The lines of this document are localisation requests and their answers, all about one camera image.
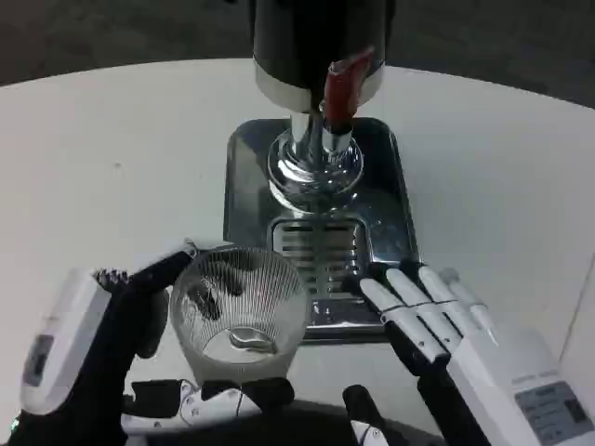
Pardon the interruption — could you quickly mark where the clear ribbed glass cup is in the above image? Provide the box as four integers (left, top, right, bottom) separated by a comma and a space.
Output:
168, 245, 310, 387

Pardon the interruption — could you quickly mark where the red tap handle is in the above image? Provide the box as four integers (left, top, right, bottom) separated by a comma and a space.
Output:
320, 45, 376, 123

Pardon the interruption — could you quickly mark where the black steel drink dispenser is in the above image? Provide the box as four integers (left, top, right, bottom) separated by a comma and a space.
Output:
250, 0, 396, 216

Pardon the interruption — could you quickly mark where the steel drip tray with grid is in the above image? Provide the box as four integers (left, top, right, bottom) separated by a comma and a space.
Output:
222, 117, 422, 345

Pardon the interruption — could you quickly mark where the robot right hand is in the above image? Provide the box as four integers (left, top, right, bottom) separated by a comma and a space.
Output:
341, 259, 595, 446

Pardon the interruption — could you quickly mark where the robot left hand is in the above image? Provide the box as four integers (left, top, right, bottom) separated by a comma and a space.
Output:
13, 237, 297, 446

